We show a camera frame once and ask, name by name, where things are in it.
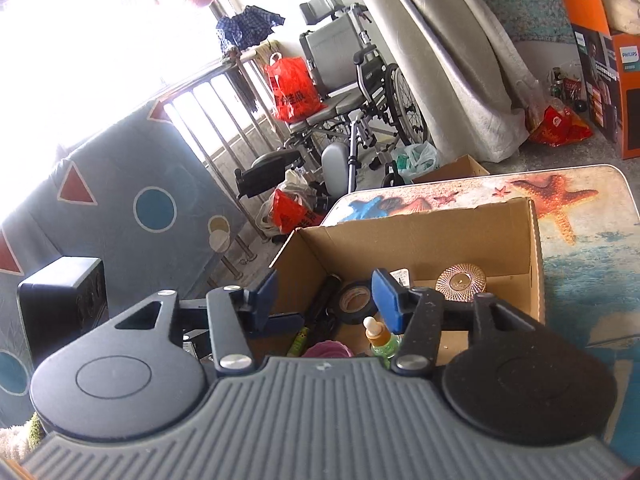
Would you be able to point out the red plastic bag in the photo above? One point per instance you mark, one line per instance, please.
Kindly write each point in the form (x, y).
(292, 212)
(292, 90)

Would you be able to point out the small dark bottles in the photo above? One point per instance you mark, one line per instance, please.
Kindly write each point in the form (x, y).
(562, 87)

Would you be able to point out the orange appliance box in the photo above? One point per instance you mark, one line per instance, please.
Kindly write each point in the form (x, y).
(620, 100)

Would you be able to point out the grey wheelchair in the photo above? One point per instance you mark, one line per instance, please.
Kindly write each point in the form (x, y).
(340, 55)

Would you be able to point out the small cardboard box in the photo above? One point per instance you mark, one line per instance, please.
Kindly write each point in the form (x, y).
(450, 170)

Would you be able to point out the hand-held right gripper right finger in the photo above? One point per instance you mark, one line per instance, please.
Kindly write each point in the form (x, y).
(387, 302)

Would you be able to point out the green dropper bottle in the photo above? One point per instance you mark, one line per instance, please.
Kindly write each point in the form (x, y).
(377, 341)

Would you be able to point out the black jar with gold lid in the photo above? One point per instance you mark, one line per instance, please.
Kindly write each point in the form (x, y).
(460, 282)

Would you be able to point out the black cylinder flashlight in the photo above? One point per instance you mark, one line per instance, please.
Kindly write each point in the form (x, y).
(322, 300)

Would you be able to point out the white fluffy rug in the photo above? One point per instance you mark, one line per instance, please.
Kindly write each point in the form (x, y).
(12, 440)

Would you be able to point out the green multicolour marker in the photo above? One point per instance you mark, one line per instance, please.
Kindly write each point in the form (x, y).
(300, 342)

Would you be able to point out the black electrical tape roll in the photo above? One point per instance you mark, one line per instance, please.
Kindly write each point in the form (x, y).
(360, 316)

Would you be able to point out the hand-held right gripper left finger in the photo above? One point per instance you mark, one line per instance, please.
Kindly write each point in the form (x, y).
(266, 290)

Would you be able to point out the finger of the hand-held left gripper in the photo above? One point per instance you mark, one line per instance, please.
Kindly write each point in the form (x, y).
(287, 320)

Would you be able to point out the blue checked cloth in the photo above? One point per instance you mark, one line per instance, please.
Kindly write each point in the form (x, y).
(250, 27)

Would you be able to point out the brown cardboard box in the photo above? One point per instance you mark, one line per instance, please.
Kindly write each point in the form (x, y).
(425, 240)

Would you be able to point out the white plug charger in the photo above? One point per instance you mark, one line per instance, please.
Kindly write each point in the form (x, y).
(401, 277)

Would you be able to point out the metal railing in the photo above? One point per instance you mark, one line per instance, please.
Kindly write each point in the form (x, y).
(220, 125)

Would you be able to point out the purple ribbed lid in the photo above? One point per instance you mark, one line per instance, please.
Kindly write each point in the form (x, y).
(327, 350)

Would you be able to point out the green and white plastic bag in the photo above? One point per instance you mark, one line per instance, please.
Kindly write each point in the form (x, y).
(417, 160)

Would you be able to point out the red snack bag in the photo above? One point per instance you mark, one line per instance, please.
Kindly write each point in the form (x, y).
(557, 127)

